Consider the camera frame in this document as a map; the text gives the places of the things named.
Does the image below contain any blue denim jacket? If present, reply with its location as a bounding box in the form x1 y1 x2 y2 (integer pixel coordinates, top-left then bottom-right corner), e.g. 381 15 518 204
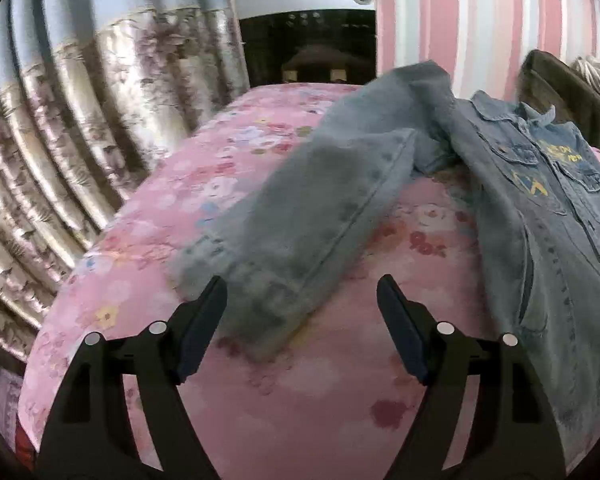
169 62 600 458

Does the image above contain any pink floral bed quilt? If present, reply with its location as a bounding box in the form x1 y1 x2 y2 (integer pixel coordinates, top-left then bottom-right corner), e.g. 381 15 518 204
18 84 492 479

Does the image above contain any brown blanket covered furniture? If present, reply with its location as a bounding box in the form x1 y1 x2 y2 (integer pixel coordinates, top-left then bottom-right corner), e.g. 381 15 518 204
517 50 600 149

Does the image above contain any floral beige curtain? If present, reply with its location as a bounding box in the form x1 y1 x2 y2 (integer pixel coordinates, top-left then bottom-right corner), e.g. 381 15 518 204
0 0 246 362

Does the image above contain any grey water dispenser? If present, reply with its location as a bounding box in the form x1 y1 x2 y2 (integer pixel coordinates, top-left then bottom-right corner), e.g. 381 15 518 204
235 0 377 88

